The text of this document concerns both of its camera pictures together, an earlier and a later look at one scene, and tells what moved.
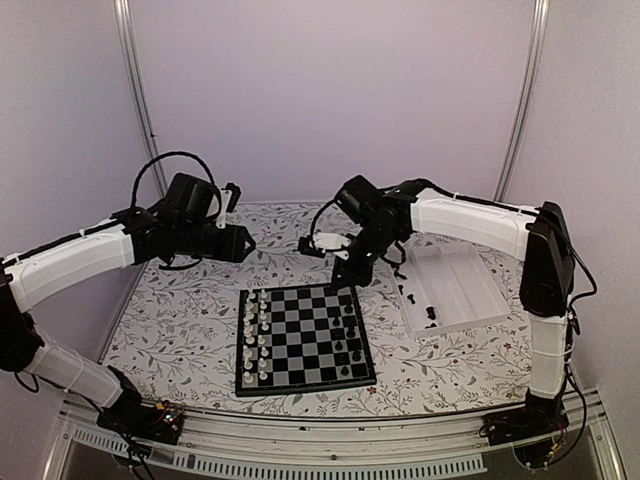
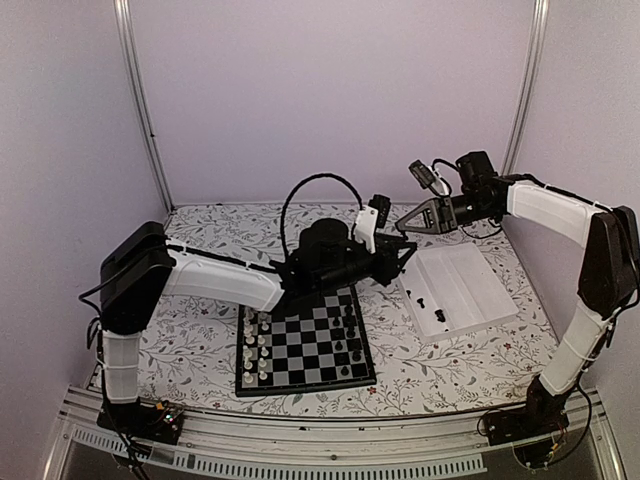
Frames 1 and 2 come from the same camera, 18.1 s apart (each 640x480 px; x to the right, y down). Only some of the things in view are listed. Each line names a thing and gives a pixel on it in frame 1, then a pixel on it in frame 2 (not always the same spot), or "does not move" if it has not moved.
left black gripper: [233, 248] -> [389, 268]
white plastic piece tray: [447, 287] does not move
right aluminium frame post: [540, 26] does not move
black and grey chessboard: [301, 338] does not move
